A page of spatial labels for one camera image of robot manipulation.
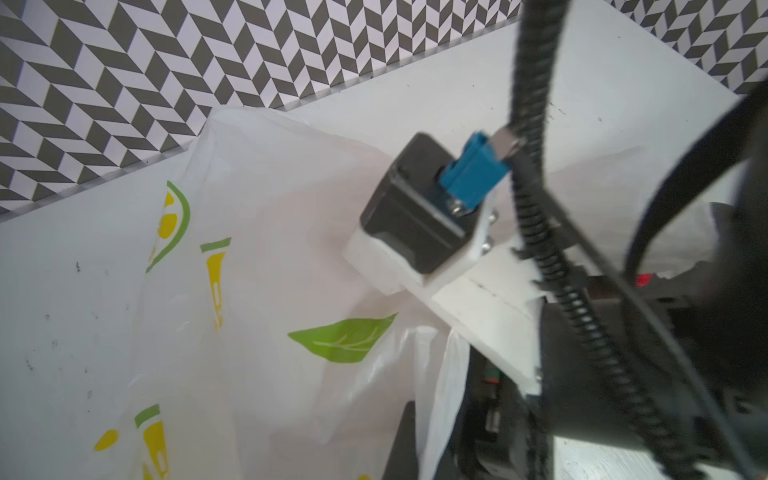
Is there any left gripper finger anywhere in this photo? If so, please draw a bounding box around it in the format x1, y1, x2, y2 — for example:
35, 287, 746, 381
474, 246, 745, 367
382, 401, 418, 480

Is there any right black corrugated cable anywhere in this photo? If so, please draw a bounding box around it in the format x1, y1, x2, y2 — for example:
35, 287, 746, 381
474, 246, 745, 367
508, 0, 709, 480

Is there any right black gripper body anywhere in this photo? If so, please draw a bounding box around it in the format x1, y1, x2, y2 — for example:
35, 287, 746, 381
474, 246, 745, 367
455, 119, 767, 479

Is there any white lemon print plastic bag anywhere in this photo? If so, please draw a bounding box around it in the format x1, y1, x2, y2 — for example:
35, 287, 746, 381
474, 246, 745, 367
77, 106, 739, 480

